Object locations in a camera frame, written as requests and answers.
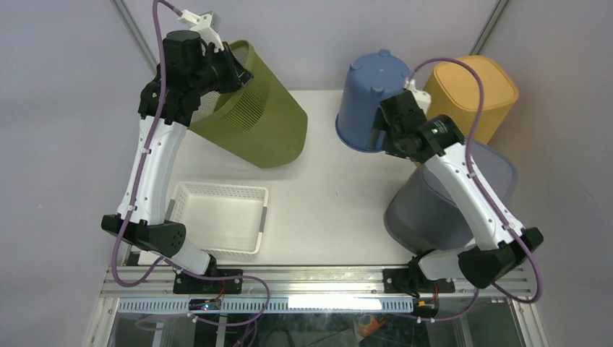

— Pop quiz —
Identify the aluminium frame rail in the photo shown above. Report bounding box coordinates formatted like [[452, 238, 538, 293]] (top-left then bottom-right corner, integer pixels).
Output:
[[100, 264, 530, 299]]

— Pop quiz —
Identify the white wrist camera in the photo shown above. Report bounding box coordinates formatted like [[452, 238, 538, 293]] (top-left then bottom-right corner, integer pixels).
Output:
[[403, 78, 432, 114], [179, 9, 225, 51]]

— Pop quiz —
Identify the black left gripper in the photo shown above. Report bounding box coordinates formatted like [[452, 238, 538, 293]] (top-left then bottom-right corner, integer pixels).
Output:
[[191, 40, 254, 96]]

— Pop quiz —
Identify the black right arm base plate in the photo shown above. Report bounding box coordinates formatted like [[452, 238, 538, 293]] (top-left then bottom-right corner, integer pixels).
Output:
[[382, 267, 455, 295]]

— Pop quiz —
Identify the yellow ribbed basket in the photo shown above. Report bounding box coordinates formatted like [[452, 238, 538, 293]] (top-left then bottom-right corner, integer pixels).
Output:
[[424, 56, 519, 144]]

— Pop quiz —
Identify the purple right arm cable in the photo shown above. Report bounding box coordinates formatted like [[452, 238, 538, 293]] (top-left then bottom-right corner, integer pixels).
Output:
[[411, 57, 544, 304]]

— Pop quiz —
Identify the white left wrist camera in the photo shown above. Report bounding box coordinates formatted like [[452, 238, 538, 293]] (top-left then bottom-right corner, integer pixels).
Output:
[[179, 9, 225, 51]]

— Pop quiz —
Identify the dark grey basket liner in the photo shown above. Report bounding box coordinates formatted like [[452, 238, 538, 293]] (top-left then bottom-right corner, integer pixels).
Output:
[[383, 141, 518, 254]]

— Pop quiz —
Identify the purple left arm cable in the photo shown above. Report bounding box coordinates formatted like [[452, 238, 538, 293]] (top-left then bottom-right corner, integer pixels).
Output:
[[110, 0, 185, 288]]

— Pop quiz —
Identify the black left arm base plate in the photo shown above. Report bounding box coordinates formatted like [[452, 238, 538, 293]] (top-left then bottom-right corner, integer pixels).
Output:
[[172, 269, 244, 295]]

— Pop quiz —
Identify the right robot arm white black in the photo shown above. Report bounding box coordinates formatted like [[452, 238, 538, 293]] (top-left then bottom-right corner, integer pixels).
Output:
[[373, 91, 544, 293]]

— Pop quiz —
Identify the white perforated plastic tray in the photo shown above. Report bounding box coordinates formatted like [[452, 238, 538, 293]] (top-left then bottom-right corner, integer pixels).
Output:
[[171, 181, 269, 258]]

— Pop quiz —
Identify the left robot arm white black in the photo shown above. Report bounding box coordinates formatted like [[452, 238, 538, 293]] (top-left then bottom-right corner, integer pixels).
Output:
[[101, 30, 253, 294]]

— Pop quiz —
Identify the blue plastic bucket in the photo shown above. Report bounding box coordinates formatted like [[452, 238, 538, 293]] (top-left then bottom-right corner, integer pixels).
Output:
[[335, 49, 413, 153]]

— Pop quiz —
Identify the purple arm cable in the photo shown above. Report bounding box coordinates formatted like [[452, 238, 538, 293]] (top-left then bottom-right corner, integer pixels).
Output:
[[411, 57, 544, 304], [110, 0, 185, 288]]

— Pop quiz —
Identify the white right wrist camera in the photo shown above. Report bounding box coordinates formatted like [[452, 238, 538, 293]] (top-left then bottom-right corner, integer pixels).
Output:
[[403, 78, 432, 114]]

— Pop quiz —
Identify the white slotted cable duct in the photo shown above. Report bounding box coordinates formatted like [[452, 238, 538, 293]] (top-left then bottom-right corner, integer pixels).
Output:
[[118, 294, 413, 314]]

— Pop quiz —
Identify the olive green ribbed basket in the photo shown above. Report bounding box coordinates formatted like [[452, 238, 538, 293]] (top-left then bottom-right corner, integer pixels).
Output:
[[189, 40, 308, 168]]

